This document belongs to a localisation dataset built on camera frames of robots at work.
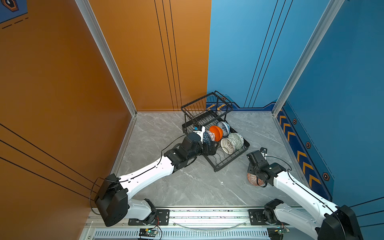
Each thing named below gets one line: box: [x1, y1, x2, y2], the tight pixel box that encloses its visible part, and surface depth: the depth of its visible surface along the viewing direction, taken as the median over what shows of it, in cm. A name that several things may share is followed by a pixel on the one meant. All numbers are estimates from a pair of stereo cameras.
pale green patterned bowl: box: [228, 132, 245, 150], surface depth 101 cm
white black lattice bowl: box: [220, 137, 236, 155], surface depth 98 cm
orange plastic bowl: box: [209, 125, 224, 142], surface depth 98 cm
